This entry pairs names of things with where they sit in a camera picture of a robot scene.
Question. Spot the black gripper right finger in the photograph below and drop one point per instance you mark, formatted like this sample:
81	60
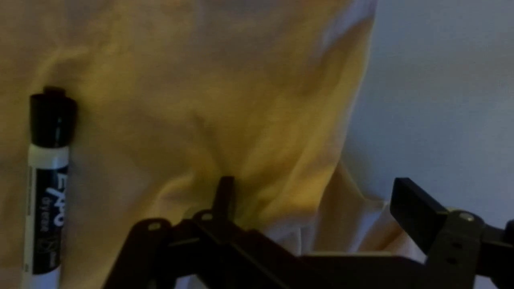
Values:
458	244

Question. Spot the cream yellow cloth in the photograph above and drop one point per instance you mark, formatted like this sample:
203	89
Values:
177	93

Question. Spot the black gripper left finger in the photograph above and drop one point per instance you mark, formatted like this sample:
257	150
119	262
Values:
156	254

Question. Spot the black dry erase marker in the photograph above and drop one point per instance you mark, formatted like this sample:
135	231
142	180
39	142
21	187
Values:
52	117

